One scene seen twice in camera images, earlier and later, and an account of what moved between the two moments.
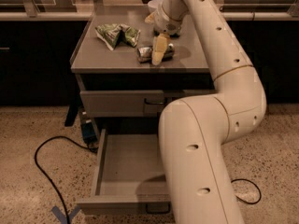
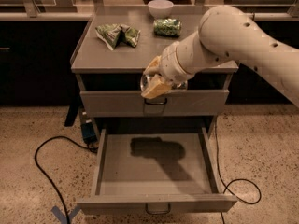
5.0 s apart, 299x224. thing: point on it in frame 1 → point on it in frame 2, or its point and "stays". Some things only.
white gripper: [163, 21] → [169, 63]
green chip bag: [109, 34] stays
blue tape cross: [62, 217] stays
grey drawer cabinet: [128, 77] stays
